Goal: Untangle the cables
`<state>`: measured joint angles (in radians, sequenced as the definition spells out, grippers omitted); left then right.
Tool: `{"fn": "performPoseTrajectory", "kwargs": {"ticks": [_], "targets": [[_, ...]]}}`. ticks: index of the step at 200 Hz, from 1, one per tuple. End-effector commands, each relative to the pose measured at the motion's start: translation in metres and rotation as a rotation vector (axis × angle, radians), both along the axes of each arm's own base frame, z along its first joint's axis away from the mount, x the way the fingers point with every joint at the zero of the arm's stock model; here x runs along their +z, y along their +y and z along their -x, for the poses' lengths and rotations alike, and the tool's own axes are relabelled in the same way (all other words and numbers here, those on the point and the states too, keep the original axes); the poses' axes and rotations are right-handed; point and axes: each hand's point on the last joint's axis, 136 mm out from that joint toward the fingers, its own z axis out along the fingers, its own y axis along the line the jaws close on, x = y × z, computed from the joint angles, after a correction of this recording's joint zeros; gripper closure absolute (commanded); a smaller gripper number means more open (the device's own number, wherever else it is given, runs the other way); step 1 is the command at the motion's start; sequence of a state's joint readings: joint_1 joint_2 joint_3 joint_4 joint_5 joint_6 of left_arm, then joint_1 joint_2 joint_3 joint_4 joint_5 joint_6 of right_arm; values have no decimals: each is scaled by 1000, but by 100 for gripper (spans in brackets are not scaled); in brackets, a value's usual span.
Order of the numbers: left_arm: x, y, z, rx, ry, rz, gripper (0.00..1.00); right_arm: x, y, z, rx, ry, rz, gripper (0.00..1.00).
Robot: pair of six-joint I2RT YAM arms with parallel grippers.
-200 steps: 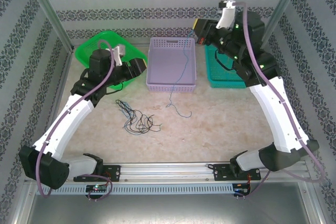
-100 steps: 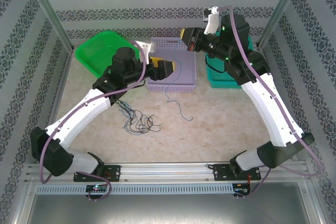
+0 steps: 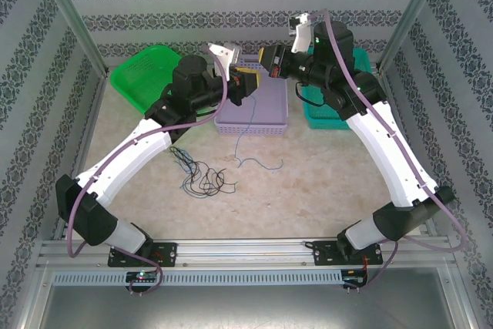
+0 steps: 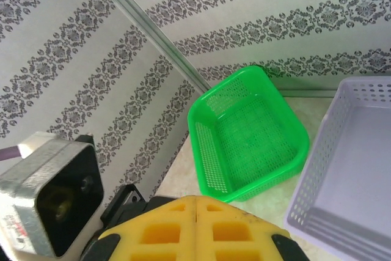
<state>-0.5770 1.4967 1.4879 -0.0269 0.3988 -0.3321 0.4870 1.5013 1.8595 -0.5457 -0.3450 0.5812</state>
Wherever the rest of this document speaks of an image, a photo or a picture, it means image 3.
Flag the lavender plastic basket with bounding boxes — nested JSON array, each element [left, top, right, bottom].
[[213, 53, 290, 138]]

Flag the teal plastic basket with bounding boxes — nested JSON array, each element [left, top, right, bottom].
[[301, 46, 374, 131]]

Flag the green plastic basket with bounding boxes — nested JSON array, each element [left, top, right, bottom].
[[109, 44, 183, 115]]

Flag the small circuit board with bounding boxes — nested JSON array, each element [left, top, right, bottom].
[[342, 274, 369, 289], [126, 270, 160, 284]]

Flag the grey metal sheet panel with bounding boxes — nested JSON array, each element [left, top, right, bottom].
[[15, 263, 481, 329]]

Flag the right gripper black wire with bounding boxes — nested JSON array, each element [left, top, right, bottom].
[[294, 79, 329, 108]]

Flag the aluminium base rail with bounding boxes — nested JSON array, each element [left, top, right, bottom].
[[36, 237, 454, 269]]

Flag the slotted grey cable duct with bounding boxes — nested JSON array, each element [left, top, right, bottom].
[[51, 270, 344, 287]]

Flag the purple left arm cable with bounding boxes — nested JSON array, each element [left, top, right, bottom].
[[66, 45, 233, 297]]

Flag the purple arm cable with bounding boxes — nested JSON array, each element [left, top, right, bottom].
[[307, 8, 469, 296], [66, 45, 233, 297]]

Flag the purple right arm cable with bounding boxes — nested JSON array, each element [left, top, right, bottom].
[[307, 8, 469, 296]]

